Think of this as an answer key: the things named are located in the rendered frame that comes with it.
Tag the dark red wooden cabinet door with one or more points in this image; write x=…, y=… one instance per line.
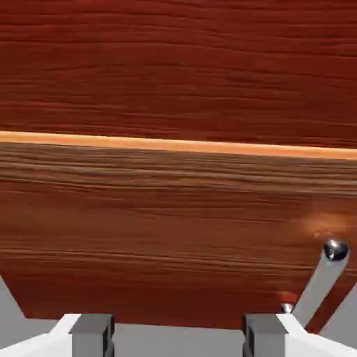
x=178, y=69

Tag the dark red wooden cabinet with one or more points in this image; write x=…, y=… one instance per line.
x=178, y=145

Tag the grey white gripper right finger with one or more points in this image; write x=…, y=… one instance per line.
x=265, y=337

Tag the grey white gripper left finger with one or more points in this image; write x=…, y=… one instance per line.
x=89, y=337

